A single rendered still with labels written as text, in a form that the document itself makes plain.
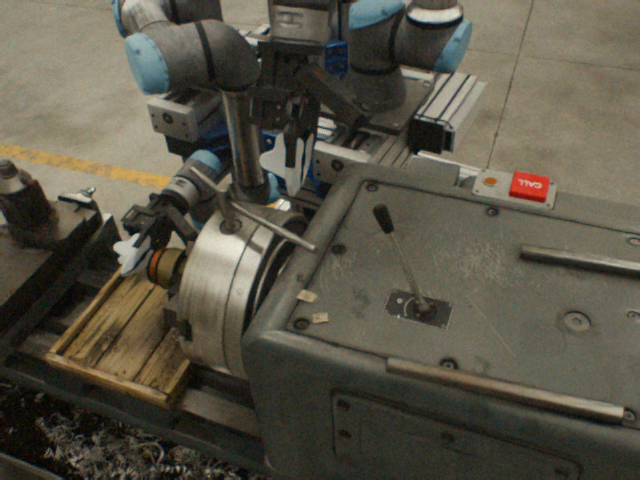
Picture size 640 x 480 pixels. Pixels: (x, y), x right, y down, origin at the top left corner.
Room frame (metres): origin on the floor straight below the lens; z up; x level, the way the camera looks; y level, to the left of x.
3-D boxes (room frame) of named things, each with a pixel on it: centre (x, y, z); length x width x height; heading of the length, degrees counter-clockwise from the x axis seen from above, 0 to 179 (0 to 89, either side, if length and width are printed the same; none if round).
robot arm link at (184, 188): (1.04, 0.31, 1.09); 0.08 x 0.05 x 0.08; 65
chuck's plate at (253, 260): (0.74, 0.10, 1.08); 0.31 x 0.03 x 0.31; 156
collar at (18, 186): (1.09, 0.68, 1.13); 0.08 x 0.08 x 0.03
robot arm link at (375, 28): (1.28, -0.15, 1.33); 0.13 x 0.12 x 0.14; 57
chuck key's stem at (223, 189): (0.77, 0.15, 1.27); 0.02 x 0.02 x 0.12; 38
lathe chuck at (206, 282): (0.77, 0.15, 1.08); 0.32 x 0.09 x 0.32; 156
